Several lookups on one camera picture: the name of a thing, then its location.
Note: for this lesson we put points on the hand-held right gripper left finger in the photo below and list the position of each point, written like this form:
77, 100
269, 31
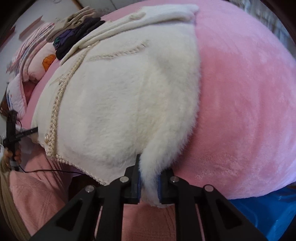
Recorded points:
138, 185

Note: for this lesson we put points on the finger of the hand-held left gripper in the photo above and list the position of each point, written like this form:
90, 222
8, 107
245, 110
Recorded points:
29, 132

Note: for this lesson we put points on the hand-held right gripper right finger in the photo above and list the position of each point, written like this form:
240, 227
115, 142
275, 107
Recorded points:
159, 187

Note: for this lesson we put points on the white fuzzy cardigan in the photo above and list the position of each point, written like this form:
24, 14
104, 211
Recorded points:
127, 97

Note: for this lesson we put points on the person's left hand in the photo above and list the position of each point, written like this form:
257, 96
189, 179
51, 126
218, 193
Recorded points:
8, 155

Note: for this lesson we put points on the white pillow with pink trim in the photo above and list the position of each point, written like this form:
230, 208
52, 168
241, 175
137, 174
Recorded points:
17, 92

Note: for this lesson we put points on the person's pink clothing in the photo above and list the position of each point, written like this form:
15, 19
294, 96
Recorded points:
41, 197

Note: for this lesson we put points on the pink pillow with orange print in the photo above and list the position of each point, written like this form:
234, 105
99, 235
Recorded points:
41, 60

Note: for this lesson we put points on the beige cloth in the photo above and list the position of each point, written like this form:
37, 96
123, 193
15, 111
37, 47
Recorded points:
9, 208

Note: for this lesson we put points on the stack of folded pink quilts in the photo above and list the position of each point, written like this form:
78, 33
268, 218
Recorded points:
34, 39

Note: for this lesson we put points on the purple folded garment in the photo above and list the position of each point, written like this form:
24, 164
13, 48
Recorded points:
66, 36

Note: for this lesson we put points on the blue plastic bag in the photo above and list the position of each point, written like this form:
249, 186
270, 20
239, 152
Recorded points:
266, 215

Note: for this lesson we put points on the beige folded sweater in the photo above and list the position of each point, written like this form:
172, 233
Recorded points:
74, 19

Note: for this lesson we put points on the black folded garment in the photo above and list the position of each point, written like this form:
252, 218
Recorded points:
90, 25

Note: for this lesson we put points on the pink bed blanket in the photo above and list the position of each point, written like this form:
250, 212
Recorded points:
242, 92

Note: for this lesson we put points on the pale wall shelf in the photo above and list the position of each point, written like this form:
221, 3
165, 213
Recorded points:
31, 26

